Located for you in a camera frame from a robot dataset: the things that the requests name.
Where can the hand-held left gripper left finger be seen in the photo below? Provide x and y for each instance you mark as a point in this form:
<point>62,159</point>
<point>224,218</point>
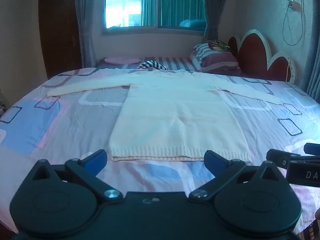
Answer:
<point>96,159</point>

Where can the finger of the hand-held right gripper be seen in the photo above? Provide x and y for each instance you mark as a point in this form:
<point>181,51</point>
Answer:
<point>312,148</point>
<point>280,158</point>

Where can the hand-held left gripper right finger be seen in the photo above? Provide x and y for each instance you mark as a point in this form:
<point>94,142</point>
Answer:
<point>214,160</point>

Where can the cream knit sweater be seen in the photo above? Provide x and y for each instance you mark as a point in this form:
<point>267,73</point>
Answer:
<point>175,117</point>

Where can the patterned pastel bedspread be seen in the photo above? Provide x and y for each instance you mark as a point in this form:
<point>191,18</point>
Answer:
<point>62,120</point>

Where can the grey curtain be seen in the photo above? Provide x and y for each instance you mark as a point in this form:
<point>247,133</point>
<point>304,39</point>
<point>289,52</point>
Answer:
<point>212,10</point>
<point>313,55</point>
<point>85,22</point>

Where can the striped bed sheet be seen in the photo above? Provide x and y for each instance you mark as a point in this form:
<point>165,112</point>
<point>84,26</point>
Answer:
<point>180,63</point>

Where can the pink pillow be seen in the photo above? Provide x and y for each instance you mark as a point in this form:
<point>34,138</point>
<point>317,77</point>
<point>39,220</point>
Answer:
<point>122,60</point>

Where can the red and white headboard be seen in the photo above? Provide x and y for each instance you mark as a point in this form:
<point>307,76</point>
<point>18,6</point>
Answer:
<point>252,52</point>

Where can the striped garment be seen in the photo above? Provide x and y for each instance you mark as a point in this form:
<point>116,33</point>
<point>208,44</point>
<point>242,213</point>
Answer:
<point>152,65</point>

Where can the brown wooden wardrobe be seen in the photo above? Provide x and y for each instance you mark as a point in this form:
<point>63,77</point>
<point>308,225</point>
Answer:
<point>58,30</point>

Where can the window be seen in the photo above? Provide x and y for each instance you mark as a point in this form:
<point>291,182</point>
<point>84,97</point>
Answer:
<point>155,5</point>

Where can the wall socket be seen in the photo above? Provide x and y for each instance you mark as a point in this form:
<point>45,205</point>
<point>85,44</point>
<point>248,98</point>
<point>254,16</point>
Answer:
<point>293,5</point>

